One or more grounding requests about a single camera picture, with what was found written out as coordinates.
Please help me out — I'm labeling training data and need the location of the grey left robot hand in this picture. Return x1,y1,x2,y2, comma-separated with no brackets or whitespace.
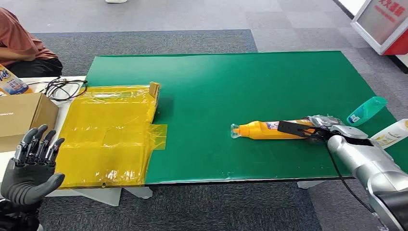
0,124,65,206

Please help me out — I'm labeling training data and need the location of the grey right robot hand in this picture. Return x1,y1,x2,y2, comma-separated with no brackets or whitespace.
307,114,344,132

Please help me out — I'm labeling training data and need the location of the orange bottle with clear cap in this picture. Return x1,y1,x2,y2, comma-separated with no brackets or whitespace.
230,118,316,141

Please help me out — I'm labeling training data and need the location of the teal plastic bottle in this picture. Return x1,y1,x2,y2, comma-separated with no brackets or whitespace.
346,96,388,127

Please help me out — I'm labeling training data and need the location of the white and yellow bottle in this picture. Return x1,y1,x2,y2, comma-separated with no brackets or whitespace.
370,118,408,150

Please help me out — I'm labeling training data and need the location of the orange detergent bottle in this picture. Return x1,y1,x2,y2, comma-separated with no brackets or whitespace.
0,64,33,96

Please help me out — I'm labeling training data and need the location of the brown cardboard box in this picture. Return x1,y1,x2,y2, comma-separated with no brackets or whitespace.
0,92,60,154

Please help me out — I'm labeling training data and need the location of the yellow film-wrapped box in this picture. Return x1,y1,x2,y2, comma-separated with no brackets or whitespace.
55,81,168,190

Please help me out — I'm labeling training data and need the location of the green table mat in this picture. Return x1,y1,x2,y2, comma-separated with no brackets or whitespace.
85,51,408,186

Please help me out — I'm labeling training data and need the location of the red and white sign stand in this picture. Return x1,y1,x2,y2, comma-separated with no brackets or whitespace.
350,0,408,56

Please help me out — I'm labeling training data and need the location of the person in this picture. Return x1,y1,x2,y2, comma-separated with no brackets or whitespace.
0,7,64,78

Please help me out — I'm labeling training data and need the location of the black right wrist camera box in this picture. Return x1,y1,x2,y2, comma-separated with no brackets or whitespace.
277,120,323,140

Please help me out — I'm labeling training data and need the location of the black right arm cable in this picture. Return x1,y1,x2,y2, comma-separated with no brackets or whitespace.
324,136,377,215

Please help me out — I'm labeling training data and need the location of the black cable bundle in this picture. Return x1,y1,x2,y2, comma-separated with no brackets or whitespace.
26,76,89,103

